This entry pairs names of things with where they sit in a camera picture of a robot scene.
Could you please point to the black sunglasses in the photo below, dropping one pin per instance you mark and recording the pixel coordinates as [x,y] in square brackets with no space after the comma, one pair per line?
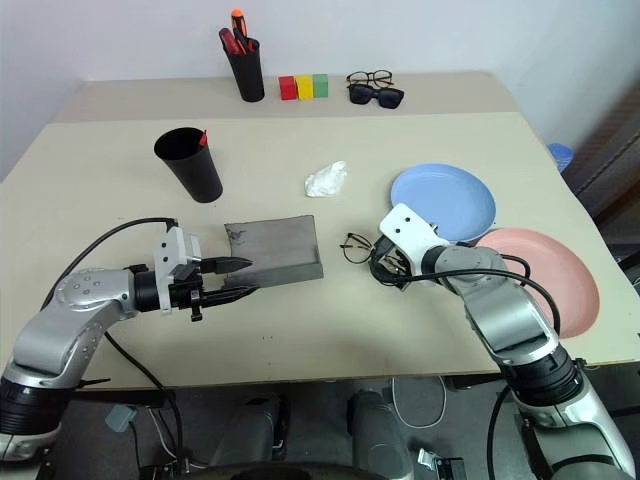
[377,96]

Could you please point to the green cube block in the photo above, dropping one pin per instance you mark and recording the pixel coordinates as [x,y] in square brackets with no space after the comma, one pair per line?
[321,86]

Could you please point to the black tapered cup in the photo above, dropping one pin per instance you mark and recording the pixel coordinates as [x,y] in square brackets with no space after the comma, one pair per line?
[192,167]

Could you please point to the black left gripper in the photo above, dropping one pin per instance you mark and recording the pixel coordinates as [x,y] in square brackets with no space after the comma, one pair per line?
[187,292]

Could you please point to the blue plate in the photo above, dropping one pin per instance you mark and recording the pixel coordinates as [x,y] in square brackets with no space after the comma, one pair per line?
[445,197]

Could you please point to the white crumpled tissue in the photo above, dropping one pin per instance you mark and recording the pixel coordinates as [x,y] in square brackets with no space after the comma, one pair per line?
[326,179]

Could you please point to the yellow cube block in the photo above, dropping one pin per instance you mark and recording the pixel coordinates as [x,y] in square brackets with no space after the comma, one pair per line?
[304,87]

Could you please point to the tortoiseshell thin-frame glasses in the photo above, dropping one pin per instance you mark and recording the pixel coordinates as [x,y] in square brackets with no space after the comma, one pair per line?
[356,246]

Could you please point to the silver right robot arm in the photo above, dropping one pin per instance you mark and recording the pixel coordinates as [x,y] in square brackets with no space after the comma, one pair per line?
[505,305]

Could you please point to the black tool holder cup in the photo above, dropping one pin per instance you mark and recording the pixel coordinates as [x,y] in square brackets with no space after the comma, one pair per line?
[246,75]

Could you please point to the dark wooden furniture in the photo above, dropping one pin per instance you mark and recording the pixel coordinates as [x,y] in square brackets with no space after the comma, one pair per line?
[612,165]

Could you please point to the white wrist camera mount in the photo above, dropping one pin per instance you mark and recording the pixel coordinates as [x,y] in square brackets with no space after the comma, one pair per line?
[172,250]
[407,232]

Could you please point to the pink plate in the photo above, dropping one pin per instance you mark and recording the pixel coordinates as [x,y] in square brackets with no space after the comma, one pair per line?
[550,280]

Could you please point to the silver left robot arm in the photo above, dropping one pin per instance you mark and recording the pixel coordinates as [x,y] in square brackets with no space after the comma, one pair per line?
[75,310]

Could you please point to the dark grey rounded robot leg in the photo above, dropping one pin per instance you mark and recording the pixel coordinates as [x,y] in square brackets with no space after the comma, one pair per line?
[377,435]
[250,430]

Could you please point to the brown round-frame glasses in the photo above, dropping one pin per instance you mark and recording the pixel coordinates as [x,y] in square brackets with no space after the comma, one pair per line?
[370,77]

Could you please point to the grey blue floor plug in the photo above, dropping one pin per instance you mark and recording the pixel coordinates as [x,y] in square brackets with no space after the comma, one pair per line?
[120,417]

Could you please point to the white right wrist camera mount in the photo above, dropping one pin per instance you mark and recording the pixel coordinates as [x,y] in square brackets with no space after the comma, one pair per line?
[407,232]

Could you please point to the red cube block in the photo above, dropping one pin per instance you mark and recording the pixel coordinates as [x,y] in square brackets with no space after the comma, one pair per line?
[287,89]

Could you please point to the blue water jug cap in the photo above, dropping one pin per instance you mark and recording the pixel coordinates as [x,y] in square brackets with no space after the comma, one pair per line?
[560,156]

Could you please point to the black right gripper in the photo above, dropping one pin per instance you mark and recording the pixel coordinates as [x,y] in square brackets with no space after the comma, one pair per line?
[387,250]

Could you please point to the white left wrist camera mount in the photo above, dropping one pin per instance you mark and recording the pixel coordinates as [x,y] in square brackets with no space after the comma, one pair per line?
[172,250]

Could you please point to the red marker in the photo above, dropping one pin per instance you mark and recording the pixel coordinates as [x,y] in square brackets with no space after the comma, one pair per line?
[202,139]

